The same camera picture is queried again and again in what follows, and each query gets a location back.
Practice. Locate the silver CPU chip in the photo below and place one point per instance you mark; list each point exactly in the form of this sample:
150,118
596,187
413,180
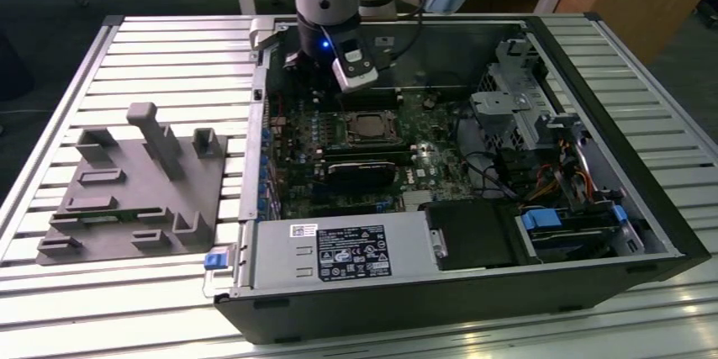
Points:
368,125

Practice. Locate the grey plastic case latch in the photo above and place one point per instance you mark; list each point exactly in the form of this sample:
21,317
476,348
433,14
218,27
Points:
259,33

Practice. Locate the black graphics card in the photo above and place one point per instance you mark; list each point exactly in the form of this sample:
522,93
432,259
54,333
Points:
360,174

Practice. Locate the silver metal drive cage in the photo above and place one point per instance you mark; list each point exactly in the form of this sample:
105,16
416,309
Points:
497,102

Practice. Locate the green motherboard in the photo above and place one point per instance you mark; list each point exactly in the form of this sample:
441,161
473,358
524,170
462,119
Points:
444,174

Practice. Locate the silver chipset heatsink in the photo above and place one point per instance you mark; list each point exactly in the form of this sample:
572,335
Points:
418,200

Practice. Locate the grey parts rack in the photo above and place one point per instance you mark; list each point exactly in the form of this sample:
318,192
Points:
141,195

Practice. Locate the grey power supply unit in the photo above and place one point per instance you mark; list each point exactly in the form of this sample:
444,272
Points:
270,249

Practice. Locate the blue plastic latch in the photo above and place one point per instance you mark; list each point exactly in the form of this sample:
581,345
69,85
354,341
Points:
218,261

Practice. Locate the green RAM stick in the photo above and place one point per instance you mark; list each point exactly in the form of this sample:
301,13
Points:
107,217

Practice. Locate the blue disk carrier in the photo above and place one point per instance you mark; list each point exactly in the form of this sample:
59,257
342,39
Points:
541,220

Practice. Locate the wooden cabinet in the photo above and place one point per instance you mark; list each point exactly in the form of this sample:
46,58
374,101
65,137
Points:
645,6

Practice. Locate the black silver PC case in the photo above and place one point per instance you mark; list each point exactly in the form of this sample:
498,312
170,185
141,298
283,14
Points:
393,313

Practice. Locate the small blue plastic clip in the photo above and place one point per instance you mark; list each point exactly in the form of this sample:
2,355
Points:
618,214

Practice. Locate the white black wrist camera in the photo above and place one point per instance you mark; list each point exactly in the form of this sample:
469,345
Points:
354,60

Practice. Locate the black plastic duct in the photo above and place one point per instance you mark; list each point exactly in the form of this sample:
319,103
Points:
472,233

